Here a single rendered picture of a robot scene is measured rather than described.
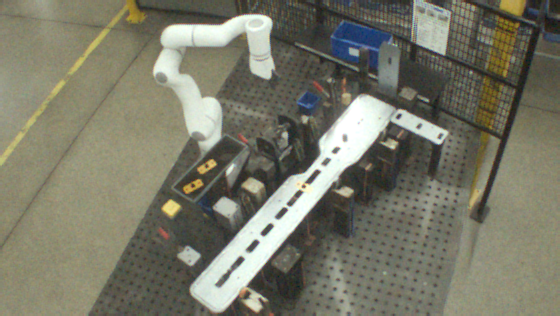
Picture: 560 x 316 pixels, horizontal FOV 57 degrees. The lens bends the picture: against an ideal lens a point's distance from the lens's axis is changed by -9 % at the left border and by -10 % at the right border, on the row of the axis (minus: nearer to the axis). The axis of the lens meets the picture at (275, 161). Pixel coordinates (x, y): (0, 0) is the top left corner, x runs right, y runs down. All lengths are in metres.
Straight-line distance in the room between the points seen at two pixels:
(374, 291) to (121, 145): 2.47
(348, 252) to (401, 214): 0.35
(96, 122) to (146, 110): 0.43
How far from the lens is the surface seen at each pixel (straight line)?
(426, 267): 2.71
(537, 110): 4.52
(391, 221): 2.82
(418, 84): 2.98
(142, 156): 4.23
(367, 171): 2.64
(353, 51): 3.04
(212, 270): 2.39
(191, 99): 2.55
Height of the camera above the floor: 3.08
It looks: 51 degrees down
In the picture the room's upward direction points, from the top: 9 degrees counter-clockwise
